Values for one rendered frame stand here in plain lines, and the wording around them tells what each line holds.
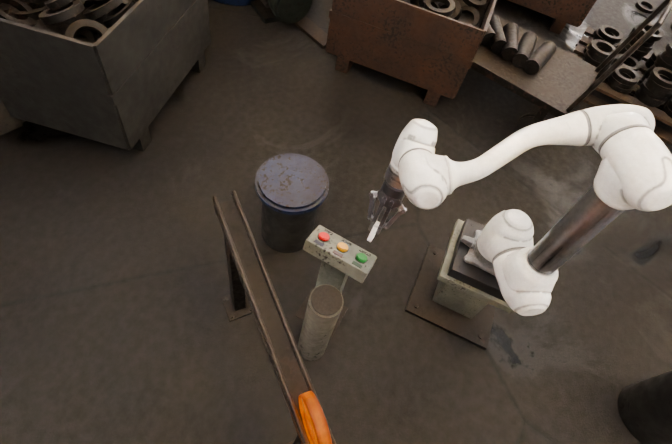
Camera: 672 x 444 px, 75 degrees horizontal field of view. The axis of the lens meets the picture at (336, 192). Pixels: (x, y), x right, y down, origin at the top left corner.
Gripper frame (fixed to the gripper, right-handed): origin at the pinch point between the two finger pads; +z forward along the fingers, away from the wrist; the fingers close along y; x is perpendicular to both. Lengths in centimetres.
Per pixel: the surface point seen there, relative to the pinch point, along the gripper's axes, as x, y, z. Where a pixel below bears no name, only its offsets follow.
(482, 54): 190, -2, -27
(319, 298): -13.2, -5.6, 26.0
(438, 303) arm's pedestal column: 50, 38, 55
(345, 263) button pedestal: -5.5, -3.5, 13.3
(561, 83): 195, 50, -29
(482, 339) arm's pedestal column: 46, 62, 58
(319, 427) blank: -58, 13, 15
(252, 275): -29.1, -25.0, 15.3
